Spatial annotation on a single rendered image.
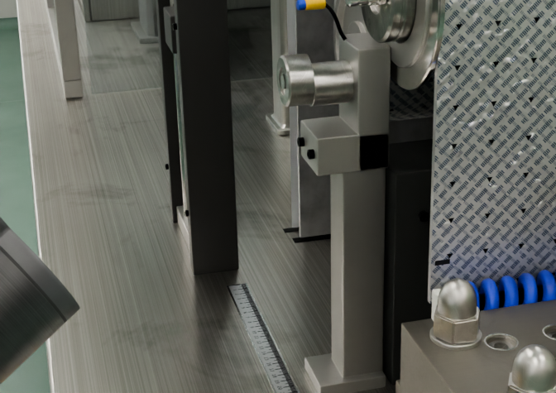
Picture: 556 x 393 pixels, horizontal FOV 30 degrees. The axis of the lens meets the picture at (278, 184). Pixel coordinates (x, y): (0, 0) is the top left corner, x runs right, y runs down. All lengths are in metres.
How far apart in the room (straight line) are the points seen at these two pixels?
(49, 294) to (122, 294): 0.73
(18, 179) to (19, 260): 3.61
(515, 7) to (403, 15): 0.08
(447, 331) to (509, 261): 0.11
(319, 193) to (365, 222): 0.32
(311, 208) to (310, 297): 0.14
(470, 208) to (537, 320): 0.10
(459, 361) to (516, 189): 0.15
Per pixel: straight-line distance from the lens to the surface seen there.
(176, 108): 1.20
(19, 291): 0.36
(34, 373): 2.72
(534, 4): 0.76
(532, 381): 0.65
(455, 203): 0.78
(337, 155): 0.81
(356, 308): 0.89
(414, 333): 0.75
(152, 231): 1.23
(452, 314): 0.73
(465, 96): 0.75
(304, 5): 0.82
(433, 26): 0.73
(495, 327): 0.76
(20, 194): 3.82
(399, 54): 0.79
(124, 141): 1.53
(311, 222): 1.18
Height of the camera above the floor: 1.41
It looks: 22 degrees down
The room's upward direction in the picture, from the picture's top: 2 degrees counter-clockwise
